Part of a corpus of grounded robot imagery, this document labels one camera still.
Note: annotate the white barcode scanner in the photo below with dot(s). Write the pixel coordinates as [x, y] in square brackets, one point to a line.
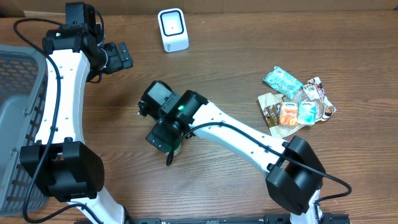
[173, 30]

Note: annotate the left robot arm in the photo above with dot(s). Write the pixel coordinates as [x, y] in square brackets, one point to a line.
[59, 162]

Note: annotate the grey plastic shopping basket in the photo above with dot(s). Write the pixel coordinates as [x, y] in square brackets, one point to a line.
[23, 87]

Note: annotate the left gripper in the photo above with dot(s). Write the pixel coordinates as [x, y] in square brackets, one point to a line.
[117, 60]

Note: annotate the teal tissue pack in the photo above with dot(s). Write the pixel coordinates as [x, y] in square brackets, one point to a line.
[306, 113]

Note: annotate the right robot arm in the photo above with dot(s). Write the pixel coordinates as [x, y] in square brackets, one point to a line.
[292, 170]

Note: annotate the orange tissue pack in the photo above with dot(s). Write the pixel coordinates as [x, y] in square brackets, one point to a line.
[288, 114]

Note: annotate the teal crinkled wrapper packet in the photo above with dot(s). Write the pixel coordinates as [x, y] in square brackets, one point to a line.
[283, 82]

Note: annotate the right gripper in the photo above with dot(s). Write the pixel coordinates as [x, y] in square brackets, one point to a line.
[162, 130]

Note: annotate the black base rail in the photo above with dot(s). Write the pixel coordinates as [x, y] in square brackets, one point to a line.
[328, 218]

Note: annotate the green lid jar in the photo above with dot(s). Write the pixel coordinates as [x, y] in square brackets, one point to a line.
[176, 151]

